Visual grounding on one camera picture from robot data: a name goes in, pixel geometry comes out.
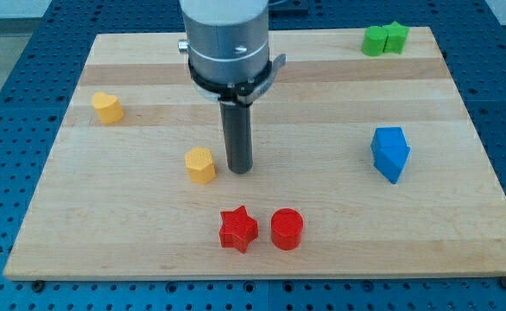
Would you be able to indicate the red star block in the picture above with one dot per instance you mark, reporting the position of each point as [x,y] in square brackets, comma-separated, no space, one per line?
[238,229]

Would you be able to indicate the yellow hexagon block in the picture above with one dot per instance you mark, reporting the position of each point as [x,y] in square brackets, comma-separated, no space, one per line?
[200,165]

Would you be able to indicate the red cylinder block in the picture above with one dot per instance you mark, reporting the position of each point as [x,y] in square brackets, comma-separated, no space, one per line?
[287,226]

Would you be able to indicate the blue pentagon arrow block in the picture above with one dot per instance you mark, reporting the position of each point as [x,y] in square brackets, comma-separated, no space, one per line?
[390,152]

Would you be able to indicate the wooden board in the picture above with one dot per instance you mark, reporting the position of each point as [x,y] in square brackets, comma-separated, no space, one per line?
[115,201]

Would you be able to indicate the yellow heart block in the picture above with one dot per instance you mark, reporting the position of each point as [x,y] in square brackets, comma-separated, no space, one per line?
[107,107]

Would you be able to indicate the green cylinder block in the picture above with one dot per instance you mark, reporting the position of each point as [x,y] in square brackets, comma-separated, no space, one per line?
[375,38]

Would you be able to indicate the black clamp ring mount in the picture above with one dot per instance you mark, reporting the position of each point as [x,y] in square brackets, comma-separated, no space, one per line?
[243,93]

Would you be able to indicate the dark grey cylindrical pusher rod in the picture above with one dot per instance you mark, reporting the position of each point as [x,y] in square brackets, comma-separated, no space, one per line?
[237,135]

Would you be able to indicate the green star block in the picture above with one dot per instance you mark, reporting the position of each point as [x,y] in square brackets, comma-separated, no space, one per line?
[397,37]

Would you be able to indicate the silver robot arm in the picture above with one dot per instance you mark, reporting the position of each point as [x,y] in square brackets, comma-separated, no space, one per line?
[228,52]

